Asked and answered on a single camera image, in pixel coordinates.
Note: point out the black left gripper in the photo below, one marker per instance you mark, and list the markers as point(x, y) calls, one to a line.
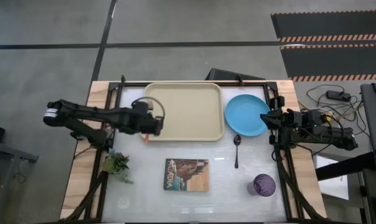
point(146, 123)

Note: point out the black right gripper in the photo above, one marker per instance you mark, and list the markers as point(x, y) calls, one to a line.
point(286, 119)

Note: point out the blue round plate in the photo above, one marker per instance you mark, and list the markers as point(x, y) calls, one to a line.
point(242, 113)

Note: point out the dark metal spoon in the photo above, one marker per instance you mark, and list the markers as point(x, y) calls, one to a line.
point(237, 140)

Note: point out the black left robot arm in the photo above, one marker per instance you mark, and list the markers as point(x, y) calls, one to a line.
point(82, 112)

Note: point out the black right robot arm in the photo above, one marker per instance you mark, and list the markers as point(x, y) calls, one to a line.
point(337, 137)

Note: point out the beige plastic tray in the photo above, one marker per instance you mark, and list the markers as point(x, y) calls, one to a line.
point(188, 109)

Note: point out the purple translucent cup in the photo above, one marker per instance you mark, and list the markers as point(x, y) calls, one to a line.
point(264, 185)

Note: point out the small green artificial plant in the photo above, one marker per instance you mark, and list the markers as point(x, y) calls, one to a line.
point(116, 163)

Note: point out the black box behind table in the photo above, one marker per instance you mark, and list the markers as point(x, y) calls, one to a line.
point(228, 74)

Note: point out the Acadia picture book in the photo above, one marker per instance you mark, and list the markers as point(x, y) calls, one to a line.
point(188, 175)

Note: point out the black power adapter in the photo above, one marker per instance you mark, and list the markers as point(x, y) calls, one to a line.
point(338, 95)

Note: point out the black hazard-striped floor mat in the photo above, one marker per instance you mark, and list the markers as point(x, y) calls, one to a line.
point(334, 60)
point(328, 23)

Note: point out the black slanted beam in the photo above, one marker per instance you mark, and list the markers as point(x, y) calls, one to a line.
point(346, 166)

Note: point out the white paper sheet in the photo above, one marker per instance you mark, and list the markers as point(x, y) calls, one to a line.
point(334, 186)

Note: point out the dark grey cabinet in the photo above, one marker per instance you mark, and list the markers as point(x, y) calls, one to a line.
point(374, 196)

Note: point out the grey metal stand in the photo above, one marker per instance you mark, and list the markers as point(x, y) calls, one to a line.
point(10, 152)

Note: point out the black frame clamp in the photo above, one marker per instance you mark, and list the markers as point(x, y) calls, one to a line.
point(239, 80)
point(123, 79)

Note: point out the black aluminium table frame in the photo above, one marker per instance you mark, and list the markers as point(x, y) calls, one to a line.
point(284, 174)

